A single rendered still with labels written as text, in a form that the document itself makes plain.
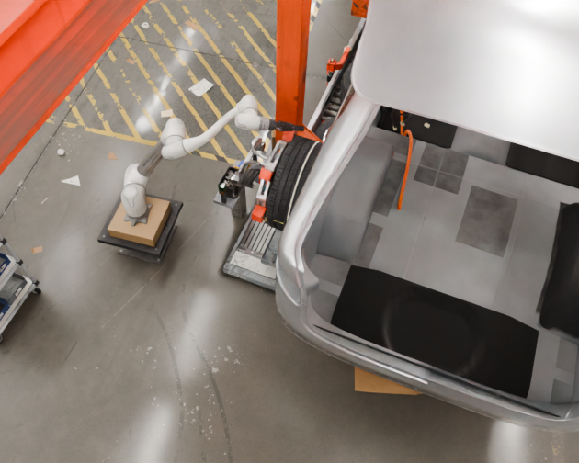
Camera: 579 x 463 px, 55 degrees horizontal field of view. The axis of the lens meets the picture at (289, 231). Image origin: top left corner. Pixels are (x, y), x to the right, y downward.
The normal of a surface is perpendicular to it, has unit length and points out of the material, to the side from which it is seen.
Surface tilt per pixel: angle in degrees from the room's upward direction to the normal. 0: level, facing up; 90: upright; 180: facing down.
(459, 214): 2
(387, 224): 22
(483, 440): 0
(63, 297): 0
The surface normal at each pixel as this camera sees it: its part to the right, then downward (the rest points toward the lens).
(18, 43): 0.93, 0.33
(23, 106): 0.03, -0.53
